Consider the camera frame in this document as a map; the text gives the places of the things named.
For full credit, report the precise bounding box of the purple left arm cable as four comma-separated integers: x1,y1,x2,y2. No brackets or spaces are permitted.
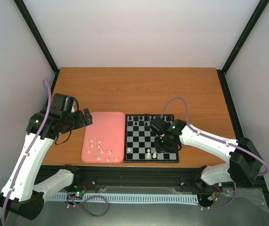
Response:
1,78,53,226

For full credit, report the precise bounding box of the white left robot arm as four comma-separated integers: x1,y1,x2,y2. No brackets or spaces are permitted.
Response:
0,93,93,220

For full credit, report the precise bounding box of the light blue cable duct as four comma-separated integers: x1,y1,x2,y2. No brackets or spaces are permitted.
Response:
49,192,198,205

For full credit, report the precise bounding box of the black right frame post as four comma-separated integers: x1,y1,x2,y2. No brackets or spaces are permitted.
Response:
221,0,269,75

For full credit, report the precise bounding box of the green circuit board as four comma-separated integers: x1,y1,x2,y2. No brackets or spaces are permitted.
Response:
75,190,85,197

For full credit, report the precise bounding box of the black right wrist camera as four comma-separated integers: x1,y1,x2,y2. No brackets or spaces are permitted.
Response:
150,117,171,136

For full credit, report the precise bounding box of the black left frame post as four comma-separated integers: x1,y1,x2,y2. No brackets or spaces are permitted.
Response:
14,0,60,75

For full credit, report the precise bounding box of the black white chess board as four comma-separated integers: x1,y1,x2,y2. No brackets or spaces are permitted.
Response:
124,124,179,163

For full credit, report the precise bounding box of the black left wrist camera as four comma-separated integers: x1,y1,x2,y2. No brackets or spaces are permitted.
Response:
51,93,79,113

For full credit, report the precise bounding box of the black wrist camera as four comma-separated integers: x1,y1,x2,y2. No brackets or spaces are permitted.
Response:
150,117,171,136
51,93,79,113

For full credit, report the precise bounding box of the row of black chess pieces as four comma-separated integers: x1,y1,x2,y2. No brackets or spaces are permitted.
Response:
126,114,174,127

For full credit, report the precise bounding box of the pink plastic tray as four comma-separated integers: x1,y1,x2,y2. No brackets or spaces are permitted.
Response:
81,112,125,164

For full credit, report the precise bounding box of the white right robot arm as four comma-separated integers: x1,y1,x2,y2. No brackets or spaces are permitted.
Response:
150,117,264,187

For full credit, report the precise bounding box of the black frame post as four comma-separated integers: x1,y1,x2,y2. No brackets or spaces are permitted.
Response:
221,0,269,75
14,0,60,75

